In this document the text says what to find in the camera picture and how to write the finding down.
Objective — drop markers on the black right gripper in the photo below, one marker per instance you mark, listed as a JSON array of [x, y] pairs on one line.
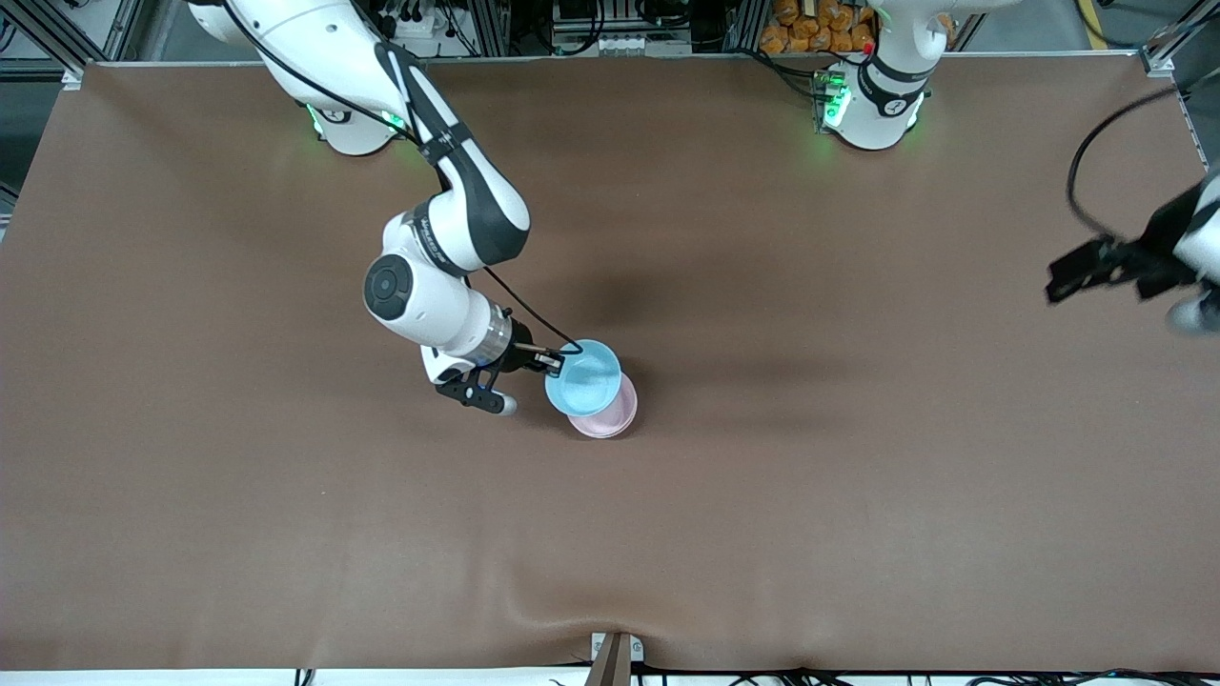
[[520, 353]]

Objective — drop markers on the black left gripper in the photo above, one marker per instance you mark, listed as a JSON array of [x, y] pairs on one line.
[[1147, 255]]

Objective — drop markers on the light blue bowl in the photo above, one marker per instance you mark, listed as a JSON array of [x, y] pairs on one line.
[[583, 377]]

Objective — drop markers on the pale pink bowl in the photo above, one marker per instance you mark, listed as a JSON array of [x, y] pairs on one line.
[[610, 419]]

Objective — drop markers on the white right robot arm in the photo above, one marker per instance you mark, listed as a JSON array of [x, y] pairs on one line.
[[448, 238]]

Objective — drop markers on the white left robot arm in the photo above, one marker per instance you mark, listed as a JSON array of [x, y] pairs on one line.
[[877, 105]]

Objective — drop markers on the green-lit controller box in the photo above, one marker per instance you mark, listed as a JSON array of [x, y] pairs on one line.
[[827, 95]]

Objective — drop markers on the metal table edge clamp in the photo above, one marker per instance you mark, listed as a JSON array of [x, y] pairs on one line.
[[616, 657]]

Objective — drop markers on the brown table cloth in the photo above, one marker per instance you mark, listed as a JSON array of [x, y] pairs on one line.
[[286, 524]]

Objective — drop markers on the orange packaged goods pile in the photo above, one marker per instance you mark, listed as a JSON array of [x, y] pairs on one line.
[[820, 29]]

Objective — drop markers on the aluminium frame profile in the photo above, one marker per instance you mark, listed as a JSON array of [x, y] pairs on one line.
[[57, 38]]

